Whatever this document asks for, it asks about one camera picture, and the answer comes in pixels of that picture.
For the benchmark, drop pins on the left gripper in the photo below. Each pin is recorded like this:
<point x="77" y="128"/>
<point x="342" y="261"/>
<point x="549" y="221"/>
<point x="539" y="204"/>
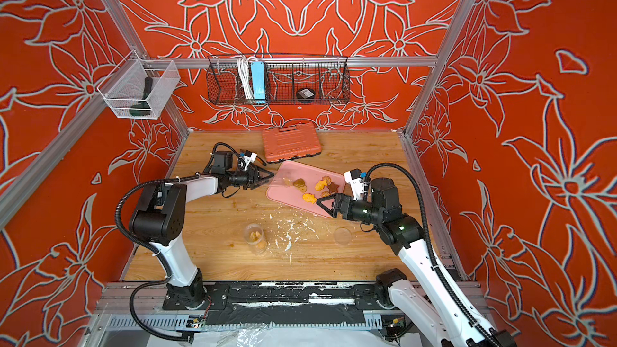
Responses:
<point x="252" y="177"/>

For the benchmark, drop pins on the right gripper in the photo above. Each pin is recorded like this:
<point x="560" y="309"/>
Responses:
<point x="337" y="204"/>

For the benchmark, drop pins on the clear cookie jar front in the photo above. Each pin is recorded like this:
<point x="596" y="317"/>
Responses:
<point x="255" y="238"/>

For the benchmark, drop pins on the clear cookie jar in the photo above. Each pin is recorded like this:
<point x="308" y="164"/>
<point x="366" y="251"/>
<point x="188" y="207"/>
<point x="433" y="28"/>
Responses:
<point x="282" y="179"/>
<point x="255" y="238"/>

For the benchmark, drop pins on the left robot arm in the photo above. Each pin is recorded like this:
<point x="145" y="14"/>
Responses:
<point x="152" y="215"/>

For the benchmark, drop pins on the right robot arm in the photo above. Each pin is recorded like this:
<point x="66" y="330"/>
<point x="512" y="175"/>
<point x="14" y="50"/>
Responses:
<point x="438" y="308"/>

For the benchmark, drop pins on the yellow fish cookie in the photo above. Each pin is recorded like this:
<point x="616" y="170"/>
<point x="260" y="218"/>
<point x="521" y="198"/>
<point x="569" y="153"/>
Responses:
<point x="309" y="198"/>

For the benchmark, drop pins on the brown star cookie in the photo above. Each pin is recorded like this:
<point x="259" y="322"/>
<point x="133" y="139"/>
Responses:
<point x="333" y="188"/>

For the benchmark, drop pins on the pink plastic tray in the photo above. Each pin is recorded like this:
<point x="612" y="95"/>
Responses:
<point x="292" y="197"/>

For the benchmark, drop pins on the tan oval cookie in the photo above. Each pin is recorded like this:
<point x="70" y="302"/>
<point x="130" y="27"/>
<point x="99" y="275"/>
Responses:
<point x="300" y="184"/>

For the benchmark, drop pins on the orange tool case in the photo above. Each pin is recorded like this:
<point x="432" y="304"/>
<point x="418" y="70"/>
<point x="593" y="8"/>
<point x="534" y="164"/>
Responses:
<point x="290" y="143"/>

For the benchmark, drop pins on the small black box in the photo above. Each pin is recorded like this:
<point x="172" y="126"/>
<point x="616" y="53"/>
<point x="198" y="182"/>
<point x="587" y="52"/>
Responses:
<point x="305" y="96"/>

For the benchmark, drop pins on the light blue box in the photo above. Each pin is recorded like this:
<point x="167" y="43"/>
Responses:
<point x="258" y="81"/>

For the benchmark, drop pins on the orange handled pliers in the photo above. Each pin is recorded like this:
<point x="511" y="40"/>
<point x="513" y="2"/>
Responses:
<point x="261" y="160"/>

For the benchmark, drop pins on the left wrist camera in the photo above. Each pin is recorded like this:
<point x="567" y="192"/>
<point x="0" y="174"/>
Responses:
<point x="246" y="159"/>

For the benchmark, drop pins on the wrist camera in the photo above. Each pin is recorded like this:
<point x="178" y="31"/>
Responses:
<point x="246" y="159"/>
<point x="356" y="179"/>

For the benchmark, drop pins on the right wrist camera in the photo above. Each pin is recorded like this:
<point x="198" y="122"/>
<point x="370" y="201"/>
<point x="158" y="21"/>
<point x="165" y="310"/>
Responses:
<point x="356" y="179"/>

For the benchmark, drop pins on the black wire wall basket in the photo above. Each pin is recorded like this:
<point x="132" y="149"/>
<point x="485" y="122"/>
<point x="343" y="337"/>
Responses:
<point x="229" y="79"/>

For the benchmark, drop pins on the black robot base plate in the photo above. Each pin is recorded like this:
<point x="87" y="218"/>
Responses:
<point x="291" y="303"/>

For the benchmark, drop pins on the clear acrylic wall box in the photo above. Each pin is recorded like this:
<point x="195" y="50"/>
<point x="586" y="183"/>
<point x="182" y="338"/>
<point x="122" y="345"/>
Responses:
<point x="139" y="88"/>

